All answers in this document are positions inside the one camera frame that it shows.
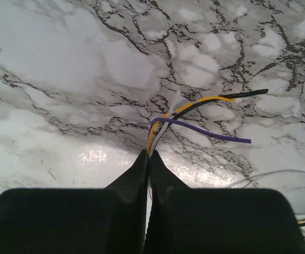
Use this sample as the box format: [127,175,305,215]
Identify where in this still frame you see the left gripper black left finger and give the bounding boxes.
[0,150,148,253]

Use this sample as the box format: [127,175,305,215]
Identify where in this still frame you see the orange thin wire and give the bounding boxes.
[146,95,236,156]

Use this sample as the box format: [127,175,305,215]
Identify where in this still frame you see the dark thin wire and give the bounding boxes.
[172,88,269,120]

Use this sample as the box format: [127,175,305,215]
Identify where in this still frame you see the purple thin wire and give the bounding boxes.
[150,117,252,144]

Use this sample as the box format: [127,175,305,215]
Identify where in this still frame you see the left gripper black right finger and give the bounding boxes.
[146,152,305,253]

